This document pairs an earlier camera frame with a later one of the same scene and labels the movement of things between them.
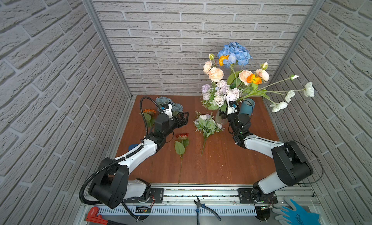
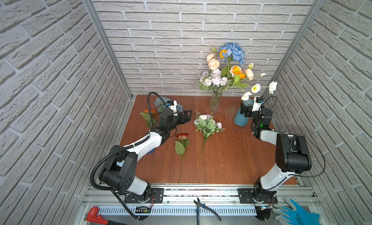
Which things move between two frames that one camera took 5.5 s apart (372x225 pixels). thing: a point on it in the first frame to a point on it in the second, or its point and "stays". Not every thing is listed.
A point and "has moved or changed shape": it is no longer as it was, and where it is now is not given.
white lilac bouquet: (218, 95) to (212, 80)
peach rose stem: (215, 74) has moved or changed shape
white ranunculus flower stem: (309, 91) to (248, 90)
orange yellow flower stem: (252, 78) to (234, 70)
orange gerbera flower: (149, 115) stays
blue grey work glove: (296, 216) stays
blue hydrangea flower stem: (238, 54) has moved or changed shape
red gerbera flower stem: (180, 146) stays
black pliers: (198, 205) stays
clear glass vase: (218, 119) to (214, 102)
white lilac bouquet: (207, 124) stays
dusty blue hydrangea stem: (175, 107) stays
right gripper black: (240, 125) to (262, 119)
